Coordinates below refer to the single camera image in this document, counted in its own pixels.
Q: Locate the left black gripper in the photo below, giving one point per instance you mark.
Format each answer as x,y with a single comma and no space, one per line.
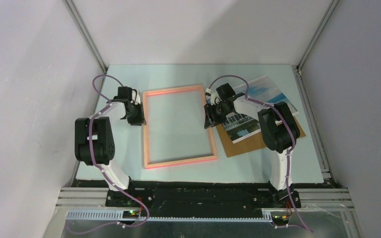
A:
140,120

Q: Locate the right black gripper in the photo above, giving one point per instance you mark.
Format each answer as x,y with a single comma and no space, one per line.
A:
209,110

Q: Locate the building and sky photo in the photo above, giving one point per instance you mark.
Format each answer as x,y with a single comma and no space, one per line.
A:
264,89

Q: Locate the brown backing board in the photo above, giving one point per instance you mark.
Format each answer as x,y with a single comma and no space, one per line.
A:
243,148

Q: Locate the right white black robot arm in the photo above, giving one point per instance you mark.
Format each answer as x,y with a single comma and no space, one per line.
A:
277,125

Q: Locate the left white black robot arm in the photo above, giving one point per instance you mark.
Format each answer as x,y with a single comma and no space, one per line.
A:
94,143

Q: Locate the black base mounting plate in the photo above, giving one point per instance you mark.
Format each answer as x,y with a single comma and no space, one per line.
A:
150,195

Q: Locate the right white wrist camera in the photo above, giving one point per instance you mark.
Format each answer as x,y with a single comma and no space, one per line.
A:
212,97

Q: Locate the aluminium front rail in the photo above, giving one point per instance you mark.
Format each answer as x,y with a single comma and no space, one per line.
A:
90,204

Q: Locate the left aluminium corner post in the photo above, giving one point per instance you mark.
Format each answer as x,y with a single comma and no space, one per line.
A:
84,32

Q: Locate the aluminium corner post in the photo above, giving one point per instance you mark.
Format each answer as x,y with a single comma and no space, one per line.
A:
317,33
84,32

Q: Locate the right aluminium corner post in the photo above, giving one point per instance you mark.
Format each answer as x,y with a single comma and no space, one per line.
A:
317,33

